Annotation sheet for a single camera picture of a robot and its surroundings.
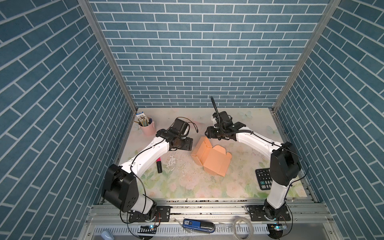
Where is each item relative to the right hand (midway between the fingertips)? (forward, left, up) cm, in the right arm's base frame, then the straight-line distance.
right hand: (208, 133), depth 90 cm
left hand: (-9, +10, +1) cm, 14 cm away
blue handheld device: (-46, +2, -9) cm, 46 cm away
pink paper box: (-10, -5, -15) cm, 19 cm away
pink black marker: (-17, +29, -12) cm, 36 cm away
